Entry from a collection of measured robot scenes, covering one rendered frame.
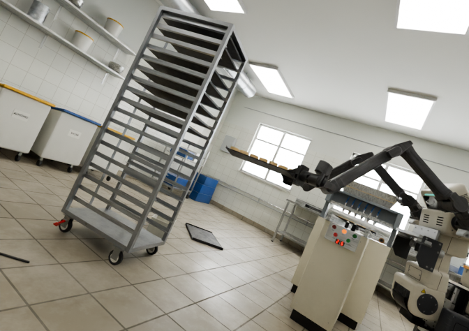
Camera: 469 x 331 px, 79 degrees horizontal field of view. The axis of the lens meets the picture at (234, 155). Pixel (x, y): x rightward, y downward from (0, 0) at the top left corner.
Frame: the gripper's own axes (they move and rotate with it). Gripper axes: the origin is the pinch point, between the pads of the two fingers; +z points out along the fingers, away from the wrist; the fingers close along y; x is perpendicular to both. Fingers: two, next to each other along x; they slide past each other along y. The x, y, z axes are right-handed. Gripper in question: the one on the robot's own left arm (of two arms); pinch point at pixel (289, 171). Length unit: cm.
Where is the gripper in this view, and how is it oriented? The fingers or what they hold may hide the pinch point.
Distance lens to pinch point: 152.7
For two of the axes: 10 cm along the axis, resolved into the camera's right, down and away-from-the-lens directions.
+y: -3.9, 9.2, -0.7
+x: 7.0, 3.4, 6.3
